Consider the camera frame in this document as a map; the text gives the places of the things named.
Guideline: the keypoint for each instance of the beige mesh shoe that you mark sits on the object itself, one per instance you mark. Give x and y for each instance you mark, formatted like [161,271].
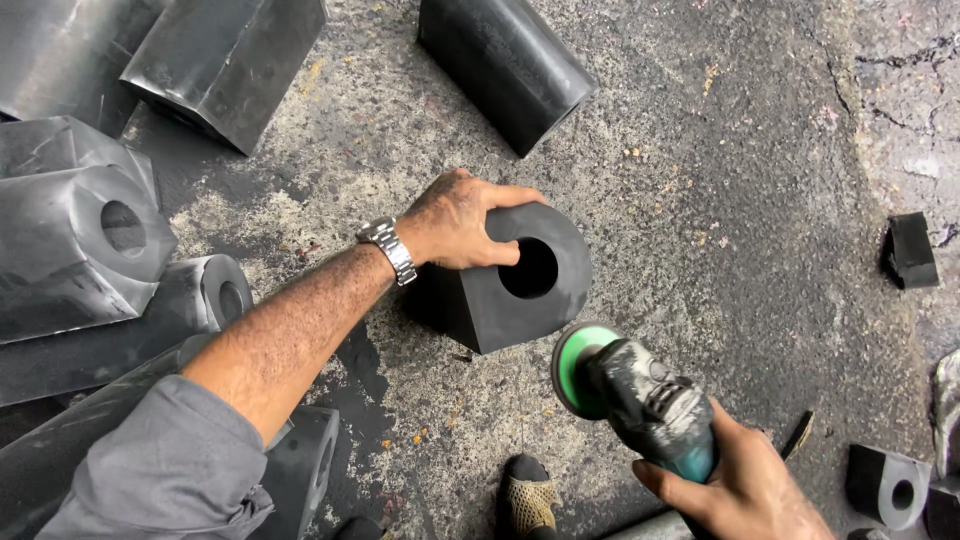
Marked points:
[529,499]

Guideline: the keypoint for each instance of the teal angle grinder green disc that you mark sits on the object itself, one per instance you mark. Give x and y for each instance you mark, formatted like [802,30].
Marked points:
[645,397]

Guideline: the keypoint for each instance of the grey shirt sleeve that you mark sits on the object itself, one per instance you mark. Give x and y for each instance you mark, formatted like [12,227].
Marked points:
[165,472]

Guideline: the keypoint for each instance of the black holed rubber block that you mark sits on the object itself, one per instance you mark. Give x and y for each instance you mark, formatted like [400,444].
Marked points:
[487,315]

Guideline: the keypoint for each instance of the silver metal wristwatch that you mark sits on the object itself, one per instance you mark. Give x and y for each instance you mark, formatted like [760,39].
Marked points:
[390,249]

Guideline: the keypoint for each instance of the person's left hand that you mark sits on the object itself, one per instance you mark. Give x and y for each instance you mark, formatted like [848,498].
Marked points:
[450,221]

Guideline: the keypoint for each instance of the pile of shiny rubber blocks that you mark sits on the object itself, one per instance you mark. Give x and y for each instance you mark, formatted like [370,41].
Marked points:
[82,247]

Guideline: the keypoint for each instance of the person's right hand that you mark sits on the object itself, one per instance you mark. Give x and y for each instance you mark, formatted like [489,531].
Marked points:
[750,495]

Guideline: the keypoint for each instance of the short holed rubber block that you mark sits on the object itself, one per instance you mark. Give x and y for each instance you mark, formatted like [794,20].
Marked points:
[874,484]
[943,511]

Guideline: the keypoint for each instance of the thin black rubber strip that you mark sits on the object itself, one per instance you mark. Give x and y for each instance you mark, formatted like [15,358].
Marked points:
[797,435]

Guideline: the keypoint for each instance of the small black rubber offcut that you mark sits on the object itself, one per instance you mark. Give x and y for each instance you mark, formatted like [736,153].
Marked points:
[913,251]

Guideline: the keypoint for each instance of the long black rubber block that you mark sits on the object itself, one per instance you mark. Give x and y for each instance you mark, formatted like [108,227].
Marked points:
[510,67]

